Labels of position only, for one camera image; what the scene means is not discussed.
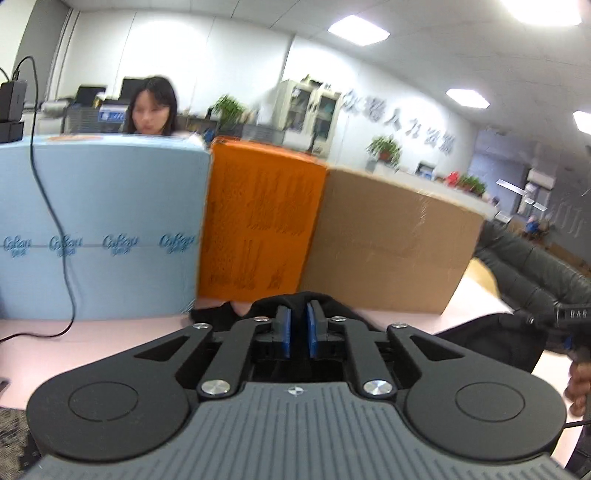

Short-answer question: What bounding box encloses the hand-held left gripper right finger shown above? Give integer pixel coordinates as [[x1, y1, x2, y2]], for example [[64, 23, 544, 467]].
[[307, 300, 465, 398]]

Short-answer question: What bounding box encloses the black computer monitor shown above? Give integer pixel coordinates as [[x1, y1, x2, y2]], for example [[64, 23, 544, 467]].
[[120, 78, 149, 101]]

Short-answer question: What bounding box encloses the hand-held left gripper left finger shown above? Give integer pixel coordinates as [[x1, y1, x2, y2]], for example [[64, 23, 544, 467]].
[[133, 305, 293, 398]]

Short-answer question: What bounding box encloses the light blue carton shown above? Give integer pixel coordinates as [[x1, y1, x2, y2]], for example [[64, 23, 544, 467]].
[[0, 134, 213, 321]]

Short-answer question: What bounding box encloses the brown cardboard box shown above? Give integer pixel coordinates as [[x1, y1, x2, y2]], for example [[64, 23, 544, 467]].
[[300, 166, 485, 315]]

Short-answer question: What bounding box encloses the person's right hand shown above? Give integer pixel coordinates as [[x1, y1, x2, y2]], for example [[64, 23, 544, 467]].
[[564, 361, 591, 417]]

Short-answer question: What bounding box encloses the black sleeveless vest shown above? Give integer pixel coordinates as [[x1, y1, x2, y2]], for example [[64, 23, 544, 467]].
[[189, 291, 571, 376]]

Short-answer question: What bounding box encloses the wall lettering sign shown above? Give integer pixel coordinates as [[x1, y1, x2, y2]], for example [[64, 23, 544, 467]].
[[341, 89, 457, 156]]

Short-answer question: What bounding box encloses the black cable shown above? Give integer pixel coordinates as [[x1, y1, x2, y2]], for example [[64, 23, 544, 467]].
[[0, 55, 77, 343]]

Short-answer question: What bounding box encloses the black gold patterned cloth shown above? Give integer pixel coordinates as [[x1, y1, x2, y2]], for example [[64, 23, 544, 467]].
[[0, 406, 43, 469]]

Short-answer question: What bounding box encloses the orange carton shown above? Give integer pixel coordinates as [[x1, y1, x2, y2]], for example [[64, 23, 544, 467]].
[[198, 136, 328, 305]]

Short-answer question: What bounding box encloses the dark leather sofa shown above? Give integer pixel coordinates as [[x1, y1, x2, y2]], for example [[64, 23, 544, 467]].
[[475, 220, 591, 315]]

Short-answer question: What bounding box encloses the black power adapter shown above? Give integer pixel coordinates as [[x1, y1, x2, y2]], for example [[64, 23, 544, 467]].
[[0, 80, 29, 143]]

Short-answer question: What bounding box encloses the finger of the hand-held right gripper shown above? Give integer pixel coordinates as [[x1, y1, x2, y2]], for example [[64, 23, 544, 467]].
[[512, 308, 558, 330]]

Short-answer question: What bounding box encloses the white glass-door cabinet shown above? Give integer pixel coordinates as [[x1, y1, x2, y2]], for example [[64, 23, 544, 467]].
[[276, 78, 343, 158]]

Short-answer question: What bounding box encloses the potted green plant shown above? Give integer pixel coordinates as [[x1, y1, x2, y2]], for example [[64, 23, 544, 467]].
[[457, 174, 488, 197], [367, 136, 402, 169], [210, 95, 248, 137]]

